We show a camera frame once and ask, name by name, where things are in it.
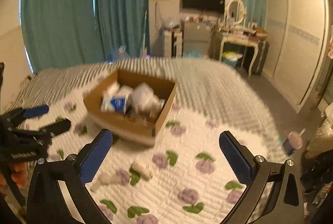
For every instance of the white dressing table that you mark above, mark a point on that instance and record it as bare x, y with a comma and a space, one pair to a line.
243, 41

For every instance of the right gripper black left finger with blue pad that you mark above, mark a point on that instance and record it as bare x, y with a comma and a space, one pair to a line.
46, 203

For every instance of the white sock with foil trim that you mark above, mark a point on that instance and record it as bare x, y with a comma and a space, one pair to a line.
143, 117

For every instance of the person's left hand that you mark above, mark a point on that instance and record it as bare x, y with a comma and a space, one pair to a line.
20, 174

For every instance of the white black suitcase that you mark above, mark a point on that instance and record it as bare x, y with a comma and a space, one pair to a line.
172, 43

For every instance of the small white sock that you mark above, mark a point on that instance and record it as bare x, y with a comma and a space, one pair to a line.
112, 89

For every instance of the grey checked bed cover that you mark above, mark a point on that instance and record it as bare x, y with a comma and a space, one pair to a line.
214, 89

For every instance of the grey mini fridge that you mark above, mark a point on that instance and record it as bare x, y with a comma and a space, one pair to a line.
197, 38

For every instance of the clear water jug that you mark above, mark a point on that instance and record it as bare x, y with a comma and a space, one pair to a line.
120, 54

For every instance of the drink cup with straw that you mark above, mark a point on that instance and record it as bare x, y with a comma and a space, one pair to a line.
293, 142

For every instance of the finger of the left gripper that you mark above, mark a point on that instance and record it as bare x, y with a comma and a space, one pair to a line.
57, 128
35, 111

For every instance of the white louvered wardrobe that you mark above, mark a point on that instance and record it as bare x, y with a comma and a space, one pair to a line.
297, 33

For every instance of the dark striped suitcase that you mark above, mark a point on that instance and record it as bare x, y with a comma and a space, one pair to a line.
262, 53

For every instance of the brown cardboard box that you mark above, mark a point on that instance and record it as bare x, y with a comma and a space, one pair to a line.
121, 125

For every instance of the cream rolled sock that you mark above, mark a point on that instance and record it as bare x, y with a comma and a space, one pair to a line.
143, 169

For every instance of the white oval vanity mirror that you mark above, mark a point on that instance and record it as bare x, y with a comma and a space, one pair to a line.
235, 12

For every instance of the large white knit sock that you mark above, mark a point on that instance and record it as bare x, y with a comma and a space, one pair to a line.
143, 99

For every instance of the left teal curtain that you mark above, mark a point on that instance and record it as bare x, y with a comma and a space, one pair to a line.
60, 33

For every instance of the blue bin with bags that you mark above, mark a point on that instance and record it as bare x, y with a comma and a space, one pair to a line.
231, 58

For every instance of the middle teal curtain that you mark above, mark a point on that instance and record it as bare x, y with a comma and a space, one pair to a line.
123, 23

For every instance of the tissue pack white blue red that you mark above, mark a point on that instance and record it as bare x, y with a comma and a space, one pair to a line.
115, 103

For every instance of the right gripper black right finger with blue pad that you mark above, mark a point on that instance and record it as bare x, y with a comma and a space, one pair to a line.
285, 200

